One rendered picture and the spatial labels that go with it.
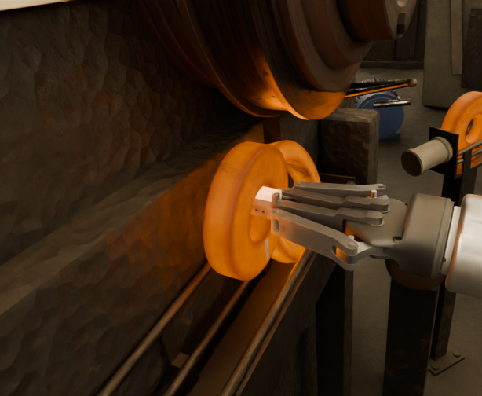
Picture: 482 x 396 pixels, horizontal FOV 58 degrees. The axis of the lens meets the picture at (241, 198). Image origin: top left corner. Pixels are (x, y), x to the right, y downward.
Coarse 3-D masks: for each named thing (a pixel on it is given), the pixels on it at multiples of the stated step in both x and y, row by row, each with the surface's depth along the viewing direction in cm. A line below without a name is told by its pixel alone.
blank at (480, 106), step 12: (468, 96) 92; (480, 96) 92; (456, 108) 92; (468, 108) 91; (480, 108) 93; (444, 120) 93; (456, 120) 91; (468, 120) 93; (480, 120) 97; (456, 132) 92; (480, 132) 97; (468, 144) 96
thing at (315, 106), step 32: (192, 0) 39; (224, 0) 38; (256, 0) 37; (224, 32) 40; (256, 32) 38; (224, 64) 44; (256, 64) 43; (288, 64) 44; (256, 96) 49; (288, 96) 46; (320, 96) 55
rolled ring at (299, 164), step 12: (276, 144) 62; (288, 144) 64; (288, 156) 63; (300, 156) 66; (288, 168) 68; (300, 168) 68; (312, 168) 70; (300, 180) 70; (312, 180) 69; (288, 240) 60; (276, 252) 60; (288, 252) 60; (300, 252) 63
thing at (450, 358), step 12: (444, 180) 103; (456, 180) 100; (468, 180) 99; (444, 192) 104; (456, 192) 101; (468, 192) 101; (456, 204) 102; (444, 288) 113; (444, 300) 115; (444, 312) 118; (444, 324) 120; (444, 336) 123; (432, 348) 125; (444, 348) 126; (432, 360) 126; (444, 360) 126; (456, 360) 125; (432, 372) 123
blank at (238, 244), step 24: (240, 144) 46; (264, 144) 47; (240, 168) 43; (264, 168) 46; (216, 192) 42; (240, 192) 42; (216, 216) 42; (240, 216) 43; (216, 240) 43; (240, 240) 44; (264, 240) 50; (216, 264) 45; (240, 264) 45; (264, 264) 51
